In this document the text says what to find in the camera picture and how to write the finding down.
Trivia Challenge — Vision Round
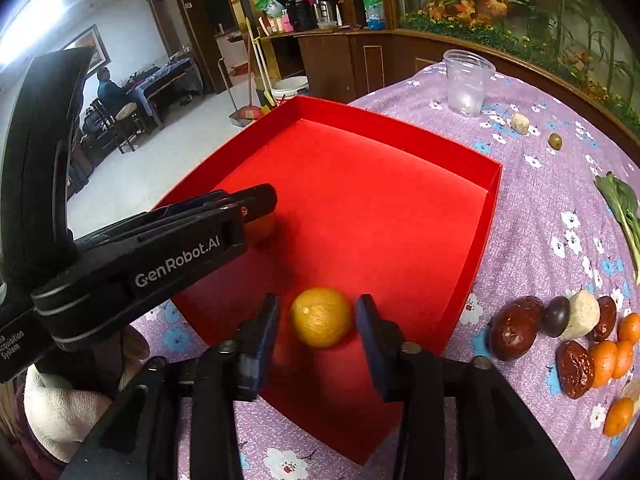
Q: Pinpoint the yellow-green mandarin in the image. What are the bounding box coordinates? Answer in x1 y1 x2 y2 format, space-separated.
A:
290 287 352 348

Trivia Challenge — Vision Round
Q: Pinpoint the large dark red jujube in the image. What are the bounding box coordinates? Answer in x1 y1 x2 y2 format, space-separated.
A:
488 296 544 362

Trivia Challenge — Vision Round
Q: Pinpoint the dark plum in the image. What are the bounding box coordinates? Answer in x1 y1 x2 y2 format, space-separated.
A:
541 296 570 338

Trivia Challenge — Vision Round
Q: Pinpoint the dried red jujube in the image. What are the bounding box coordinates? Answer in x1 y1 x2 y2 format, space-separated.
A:
555 340 594 400

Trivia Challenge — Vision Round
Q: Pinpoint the white sugarcane chunk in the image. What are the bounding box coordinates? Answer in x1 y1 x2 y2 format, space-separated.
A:
559 289 600 341

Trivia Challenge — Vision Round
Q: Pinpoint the orange mandarin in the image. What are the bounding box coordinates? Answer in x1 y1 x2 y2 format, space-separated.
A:
612 340 634 379
590 340 617 388
603 396 634 438
617 312 640 344

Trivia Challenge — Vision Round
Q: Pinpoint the wrinkled red jujube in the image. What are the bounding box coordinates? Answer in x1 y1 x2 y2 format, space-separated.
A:
590 296 617 344

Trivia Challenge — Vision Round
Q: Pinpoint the red broom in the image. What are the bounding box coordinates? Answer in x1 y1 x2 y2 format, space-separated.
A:
227 58 264 128

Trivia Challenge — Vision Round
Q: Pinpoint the red cardboard box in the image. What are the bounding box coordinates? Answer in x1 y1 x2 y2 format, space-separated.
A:
154 94 504 467

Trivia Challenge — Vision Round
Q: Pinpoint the white plastic bucket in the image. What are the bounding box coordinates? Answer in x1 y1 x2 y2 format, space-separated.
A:
271 76 309 105

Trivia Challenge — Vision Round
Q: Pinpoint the wooden chair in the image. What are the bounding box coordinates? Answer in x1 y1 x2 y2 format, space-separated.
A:
91 99 146 154

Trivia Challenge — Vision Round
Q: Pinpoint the covered dining table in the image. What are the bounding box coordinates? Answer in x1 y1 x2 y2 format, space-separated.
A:
128 56 205 129

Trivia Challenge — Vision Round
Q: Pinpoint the seated person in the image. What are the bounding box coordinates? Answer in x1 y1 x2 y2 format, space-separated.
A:
96 67 131 116

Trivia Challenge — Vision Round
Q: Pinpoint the wooden cabinet counter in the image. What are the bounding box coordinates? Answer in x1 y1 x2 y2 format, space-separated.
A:
259 27 452 106

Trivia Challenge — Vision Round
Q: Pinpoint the black thermos jug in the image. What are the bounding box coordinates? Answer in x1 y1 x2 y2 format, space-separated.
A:
314 0 343 29

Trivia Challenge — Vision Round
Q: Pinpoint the green water bottle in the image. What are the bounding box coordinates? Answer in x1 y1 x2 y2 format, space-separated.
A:
362 0 385 30

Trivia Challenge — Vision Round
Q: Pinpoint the clear plastic cup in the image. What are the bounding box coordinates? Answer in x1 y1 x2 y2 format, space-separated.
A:
444 49 496 117

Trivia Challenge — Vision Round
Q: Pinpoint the bok choy stalk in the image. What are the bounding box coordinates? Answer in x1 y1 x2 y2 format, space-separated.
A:
594 171 640 284

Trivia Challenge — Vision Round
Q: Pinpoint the framed wall picture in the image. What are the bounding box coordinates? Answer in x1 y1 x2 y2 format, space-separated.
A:
64 24 111 77

